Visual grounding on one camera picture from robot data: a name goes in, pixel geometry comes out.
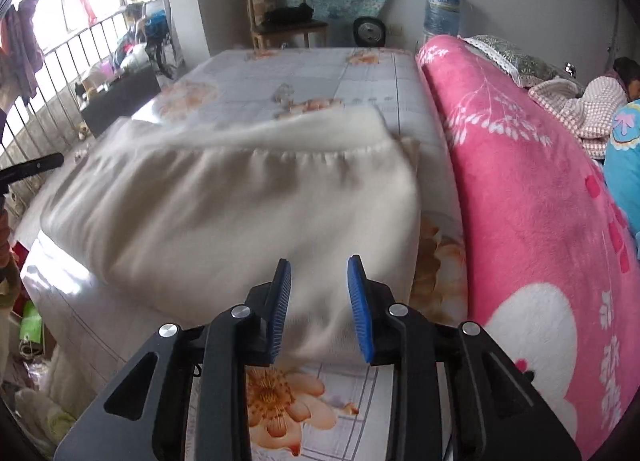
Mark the metal window railing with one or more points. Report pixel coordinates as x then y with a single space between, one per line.
50 76

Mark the pink floral blanket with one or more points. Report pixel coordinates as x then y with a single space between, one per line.
525 191

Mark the floral bed sheet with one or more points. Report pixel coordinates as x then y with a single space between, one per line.
300 71

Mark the green bag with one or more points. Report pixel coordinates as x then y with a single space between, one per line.
30 326

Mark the wall socket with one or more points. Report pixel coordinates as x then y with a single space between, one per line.
395 30

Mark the dark cabinet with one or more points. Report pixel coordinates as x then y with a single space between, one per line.
120 101

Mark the purple hanging jacket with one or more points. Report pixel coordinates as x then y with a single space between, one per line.
22 41

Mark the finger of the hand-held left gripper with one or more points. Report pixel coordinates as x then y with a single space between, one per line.
35 164

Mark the black cloth bundle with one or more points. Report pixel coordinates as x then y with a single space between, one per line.
290 13

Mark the lace trimmed pillow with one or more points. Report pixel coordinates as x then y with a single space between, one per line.
515 58

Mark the red hanging garment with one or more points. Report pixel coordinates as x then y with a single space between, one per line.
86 1

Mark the black round fan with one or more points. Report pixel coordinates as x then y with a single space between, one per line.
369 32

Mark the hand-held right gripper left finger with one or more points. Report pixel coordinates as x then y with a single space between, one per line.
281 311

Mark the cream zip jacket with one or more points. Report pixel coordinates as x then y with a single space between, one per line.
225 206

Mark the wooden chair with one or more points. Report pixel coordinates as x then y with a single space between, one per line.
290 27

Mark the teal printed blanket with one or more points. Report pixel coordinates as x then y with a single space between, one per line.
625 166

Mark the blue bag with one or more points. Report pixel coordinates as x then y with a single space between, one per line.
159 22

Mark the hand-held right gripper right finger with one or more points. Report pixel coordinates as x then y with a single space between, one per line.
359 311

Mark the black bicycle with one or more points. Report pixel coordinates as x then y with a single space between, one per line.
160 53

